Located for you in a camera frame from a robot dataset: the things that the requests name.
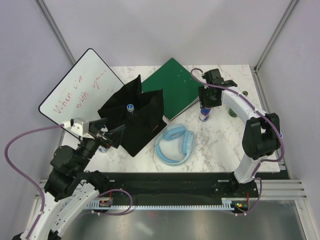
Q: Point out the water bottle blue label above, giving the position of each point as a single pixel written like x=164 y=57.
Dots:
x=130 y=108

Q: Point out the light blue headphones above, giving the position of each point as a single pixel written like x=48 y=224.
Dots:
x=175 y=146

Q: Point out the left corner frame post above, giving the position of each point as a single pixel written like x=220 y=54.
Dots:
x=55 y=30

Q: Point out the black canvas bag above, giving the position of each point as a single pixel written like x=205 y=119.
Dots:
x=144 y=123

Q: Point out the white whiteboard red writing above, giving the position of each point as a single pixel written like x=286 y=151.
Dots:
x=82 y=91

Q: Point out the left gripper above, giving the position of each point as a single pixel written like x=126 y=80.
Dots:
x=115 y=135

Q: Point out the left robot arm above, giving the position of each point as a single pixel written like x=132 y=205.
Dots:
x=70 y=188

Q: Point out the green ring binder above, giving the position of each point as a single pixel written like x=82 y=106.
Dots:
x=180 y=90

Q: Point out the right corner frame post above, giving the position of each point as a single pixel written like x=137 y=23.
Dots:
x=276 y=33

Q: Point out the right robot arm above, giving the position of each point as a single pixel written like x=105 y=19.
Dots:
x=261 y=136

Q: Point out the white cable duct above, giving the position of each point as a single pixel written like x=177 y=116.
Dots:
x=96 y=204

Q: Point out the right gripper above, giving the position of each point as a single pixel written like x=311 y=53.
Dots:
x=203 y=101

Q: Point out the blue silver energy drink can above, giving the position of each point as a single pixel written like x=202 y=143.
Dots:
x=204 y=114

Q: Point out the water bottle near left arm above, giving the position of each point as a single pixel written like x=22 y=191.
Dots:
x=102 y=149

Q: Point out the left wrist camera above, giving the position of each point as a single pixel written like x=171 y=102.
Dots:
x=77 y=126

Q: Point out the corner frame post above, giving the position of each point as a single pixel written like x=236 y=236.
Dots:
x=276 y=33
x=55 y=30

